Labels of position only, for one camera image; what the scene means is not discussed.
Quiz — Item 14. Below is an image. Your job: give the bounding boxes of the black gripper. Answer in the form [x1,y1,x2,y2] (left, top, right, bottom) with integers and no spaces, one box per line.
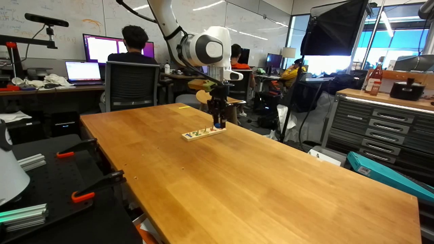
[209,85,228,128]

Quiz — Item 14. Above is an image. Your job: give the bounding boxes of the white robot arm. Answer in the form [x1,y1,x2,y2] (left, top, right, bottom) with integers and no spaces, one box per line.
[148,0,243,129]

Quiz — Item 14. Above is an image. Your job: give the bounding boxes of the small round wooden table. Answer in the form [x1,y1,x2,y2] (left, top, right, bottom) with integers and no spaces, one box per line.
[195,90,246,124]

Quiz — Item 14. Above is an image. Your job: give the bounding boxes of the person in orange shirt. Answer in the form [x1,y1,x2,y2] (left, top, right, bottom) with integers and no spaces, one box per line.
[231,44,250,70]

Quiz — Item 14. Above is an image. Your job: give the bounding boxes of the person in yellow shirt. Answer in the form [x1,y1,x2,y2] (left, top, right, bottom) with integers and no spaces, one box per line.
[281,60,305,87]

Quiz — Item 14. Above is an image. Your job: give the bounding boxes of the grey mesh office chair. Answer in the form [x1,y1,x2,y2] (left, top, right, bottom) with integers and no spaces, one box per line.
[101,62,160,112]

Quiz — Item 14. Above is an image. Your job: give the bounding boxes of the person in dark shirt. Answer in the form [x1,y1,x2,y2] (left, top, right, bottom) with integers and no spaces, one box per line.
[107,25,156,64]

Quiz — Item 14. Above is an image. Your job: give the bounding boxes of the black softbox light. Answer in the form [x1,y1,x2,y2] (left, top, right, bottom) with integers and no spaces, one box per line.
[301,0,369,56]

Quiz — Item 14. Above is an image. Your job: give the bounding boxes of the purple screen monitor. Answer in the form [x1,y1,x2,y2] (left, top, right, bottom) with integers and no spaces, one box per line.
[82,33,156,66]

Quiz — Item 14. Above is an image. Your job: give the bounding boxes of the open laptop white screen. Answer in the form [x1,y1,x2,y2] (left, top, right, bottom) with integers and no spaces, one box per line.
[65,62,102,87]

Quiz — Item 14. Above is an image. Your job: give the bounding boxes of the teal case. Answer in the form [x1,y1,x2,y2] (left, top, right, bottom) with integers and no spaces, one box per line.
[347,152,434,204]

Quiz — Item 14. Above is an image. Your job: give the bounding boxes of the red white bottle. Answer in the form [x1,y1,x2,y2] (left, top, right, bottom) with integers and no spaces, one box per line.
[365,64,383,95]

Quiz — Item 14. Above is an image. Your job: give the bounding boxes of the grey drawer cabinet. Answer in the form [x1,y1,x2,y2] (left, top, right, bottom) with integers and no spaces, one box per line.
[323,89,434,180]

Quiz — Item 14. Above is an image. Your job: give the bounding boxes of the black box on cabinet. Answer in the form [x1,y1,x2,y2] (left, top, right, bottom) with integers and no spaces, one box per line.
[391,79,425,101]

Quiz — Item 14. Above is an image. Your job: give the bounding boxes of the green aluminium bars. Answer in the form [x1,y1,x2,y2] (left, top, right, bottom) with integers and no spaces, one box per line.
[0,204,48,232]

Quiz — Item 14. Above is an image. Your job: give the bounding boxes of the lower orange handled clamp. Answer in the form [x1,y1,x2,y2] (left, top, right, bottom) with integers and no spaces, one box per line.
[71,171,125,205]

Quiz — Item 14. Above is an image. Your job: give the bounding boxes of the orange handled clamp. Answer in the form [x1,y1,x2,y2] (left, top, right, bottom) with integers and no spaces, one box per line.
[56,140,96,159]
[71,171,125,205]

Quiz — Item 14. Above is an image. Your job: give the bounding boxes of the upper orange handled clamp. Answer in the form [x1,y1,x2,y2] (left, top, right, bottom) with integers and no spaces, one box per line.
[56,140,96,159]

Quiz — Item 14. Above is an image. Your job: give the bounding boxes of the black camera on stand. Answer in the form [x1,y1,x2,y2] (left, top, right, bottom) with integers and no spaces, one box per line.
[25,13,69,49]

